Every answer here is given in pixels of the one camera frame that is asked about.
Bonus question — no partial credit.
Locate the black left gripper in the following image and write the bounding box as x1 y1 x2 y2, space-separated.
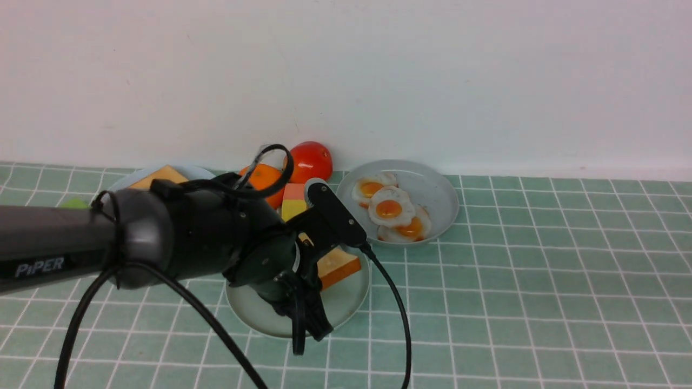
223 229 334 356

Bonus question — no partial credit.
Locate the toast slice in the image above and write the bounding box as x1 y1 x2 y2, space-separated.
295 232 362 291
124 165 188 190

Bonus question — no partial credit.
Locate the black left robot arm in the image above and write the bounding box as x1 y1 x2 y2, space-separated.
1 175 333 355

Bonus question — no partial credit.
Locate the green empty centre plate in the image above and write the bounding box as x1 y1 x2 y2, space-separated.
225 246 371 340

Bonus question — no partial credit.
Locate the yellow block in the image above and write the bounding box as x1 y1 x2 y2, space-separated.
280 199 308 222

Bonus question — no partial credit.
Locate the salmon pink block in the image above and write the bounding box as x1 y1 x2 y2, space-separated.
283 183 305 202

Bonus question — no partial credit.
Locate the grey egg plate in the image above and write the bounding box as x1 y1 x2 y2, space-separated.
336 159 460 246

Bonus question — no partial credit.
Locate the orange fruit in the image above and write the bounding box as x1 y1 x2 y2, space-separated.
249 164 285 210

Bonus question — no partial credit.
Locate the red tomato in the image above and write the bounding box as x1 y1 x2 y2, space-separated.
290 141 333 184

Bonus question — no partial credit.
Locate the light blue bread plate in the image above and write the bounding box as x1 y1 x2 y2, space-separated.
107 164 216 195

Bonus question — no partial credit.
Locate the green cube block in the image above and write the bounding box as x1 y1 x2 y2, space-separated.
59 198 90 209

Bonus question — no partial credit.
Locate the black camera cable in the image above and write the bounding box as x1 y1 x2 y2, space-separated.
52 144 412 389

